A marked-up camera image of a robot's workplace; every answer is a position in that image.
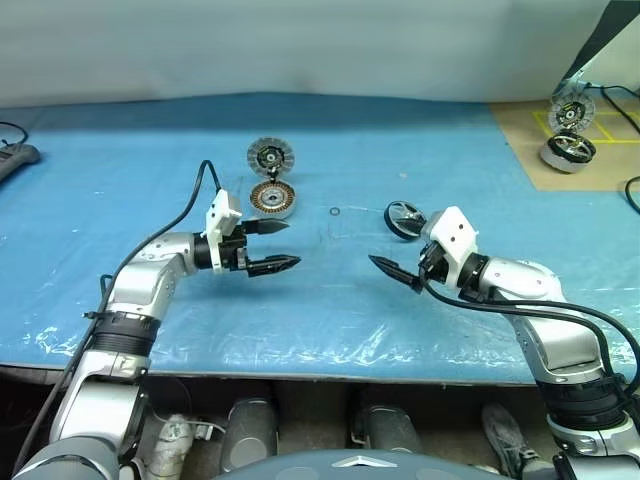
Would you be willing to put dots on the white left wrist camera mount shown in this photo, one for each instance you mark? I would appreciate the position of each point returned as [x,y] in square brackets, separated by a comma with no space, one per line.
[222,210]

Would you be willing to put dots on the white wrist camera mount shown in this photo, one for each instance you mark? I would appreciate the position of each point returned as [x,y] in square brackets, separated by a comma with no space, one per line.
[457,232]
[222,210]

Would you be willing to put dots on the grey metal stand foot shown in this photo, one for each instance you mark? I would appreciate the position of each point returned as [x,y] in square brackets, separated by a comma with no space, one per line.
[567,87]

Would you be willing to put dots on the brown cardboard mat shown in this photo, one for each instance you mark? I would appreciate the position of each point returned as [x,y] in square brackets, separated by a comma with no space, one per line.
[520,150]

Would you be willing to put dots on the motor stator with copper windings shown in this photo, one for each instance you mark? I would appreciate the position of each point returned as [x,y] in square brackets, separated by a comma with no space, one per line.
[274,200]

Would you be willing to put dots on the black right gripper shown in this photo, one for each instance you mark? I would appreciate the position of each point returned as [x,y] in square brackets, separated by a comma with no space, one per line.
[435,265]

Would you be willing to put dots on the grey sneaker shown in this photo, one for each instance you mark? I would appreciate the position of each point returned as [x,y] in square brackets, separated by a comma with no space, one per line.
[507,440]

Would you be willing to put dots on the finned motor cover with circuit board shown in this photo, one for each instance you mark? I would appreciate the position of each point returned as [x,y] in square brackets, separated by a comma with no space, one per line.
[270,157]

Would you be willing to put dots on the white wrapped bundle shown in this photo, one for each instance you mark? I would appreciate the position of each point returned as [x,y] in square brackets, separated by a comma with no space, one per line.
[172,445]

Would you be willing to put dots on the spare grey motor with rotor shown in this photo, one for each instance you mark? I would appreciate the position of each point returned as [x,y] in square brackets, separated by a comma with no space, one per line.
[567,152]

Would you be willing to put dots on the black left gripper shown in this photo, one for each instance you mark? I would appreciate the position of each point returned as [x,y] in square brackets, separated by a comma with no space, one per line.
[234,252]

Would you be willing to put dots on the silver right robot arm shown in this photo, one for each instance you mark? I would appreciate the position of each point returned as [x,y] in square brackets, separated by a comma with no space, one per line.
[525,280]

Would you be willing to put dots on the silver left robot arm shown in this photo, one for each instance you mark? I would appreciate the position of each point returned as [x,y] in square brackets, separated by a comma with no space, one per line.
[145,280]

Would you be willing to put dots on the black slanted panel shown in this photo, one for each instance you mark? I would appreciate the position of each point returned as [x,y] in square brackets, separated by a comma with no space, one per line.
[597,35]

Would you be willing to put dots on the small white plug connector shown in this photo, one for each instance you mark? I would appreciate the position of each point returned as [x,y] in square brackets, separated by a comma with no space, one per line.
[207,431]

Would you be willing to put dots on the spare finned motor cover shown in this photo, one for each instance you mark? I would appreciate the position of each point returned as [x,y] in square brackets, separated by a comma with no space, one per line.
[570,115]

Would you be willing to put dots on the dark rounded cylinder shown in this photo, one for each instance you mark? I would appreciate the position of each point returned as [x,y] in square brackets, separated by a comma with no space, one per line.
[390,430]
[252,435]

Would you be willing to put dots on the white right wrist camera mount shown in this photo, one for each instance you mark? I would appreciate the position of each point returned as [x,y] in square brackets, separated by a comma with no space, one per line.
[457,232]

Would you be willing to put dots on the grey robot torso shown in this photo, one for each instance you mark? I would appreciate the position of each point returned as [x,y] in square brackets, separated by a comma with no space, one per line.
[310,465]

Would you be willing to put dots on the black power strip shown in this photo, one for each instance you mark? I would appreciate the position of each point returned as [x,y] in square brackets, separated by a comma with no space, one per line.
[15,160]

